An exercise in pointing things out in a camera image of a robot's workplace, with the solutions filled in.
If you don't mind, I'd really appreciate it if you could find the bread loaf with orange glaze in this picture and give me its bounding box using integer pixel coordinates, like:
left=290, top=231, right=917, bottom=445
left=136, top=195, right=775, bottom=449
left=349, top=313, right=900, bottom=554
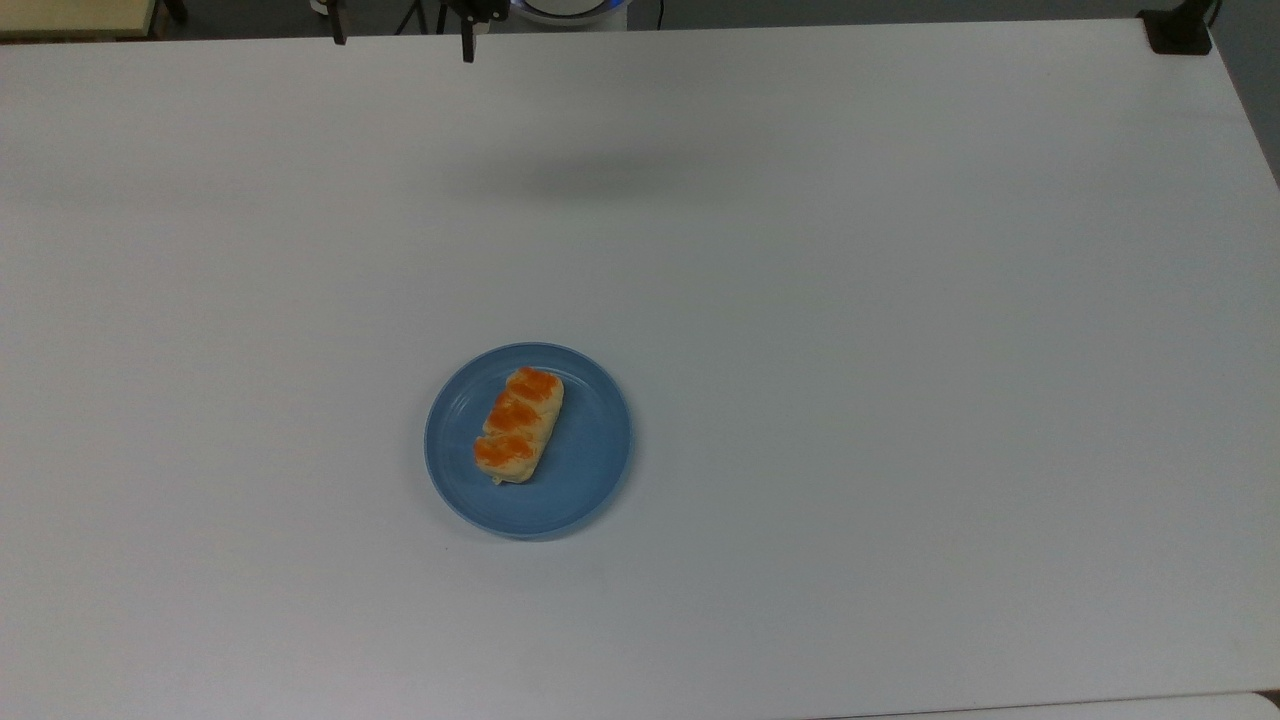
left=473, top=366, right=565, bottom=487

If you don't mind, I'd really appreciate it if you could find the black table clamp mount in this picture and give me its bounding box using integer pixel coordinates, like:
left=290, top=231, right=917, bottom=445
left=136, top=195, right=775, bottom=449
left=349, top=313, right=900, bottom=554
left=1138, top=0, right=1223, bottom=56

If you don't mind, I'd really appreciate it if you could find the round blue plate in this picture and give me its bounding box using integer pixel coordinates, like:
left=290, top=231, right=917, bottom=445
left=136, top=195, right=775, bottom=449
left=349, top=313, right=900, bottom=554
left=424, top=342, right=634, bottom=542

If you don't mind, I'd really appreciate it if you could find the white robot base blue ring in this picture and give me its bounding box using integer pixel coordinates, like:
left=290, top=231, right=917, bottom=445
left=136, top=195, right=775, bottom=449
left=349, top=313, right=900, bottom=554
left=510, top=0, right=630, bottom=32

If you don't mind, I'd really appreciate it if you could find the light wooden side table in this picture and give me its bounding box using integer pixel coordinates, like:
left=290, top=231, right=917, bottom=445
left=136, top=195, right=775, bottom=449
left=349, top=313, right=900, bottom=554
left=0, top=0, right=161, bottom=42

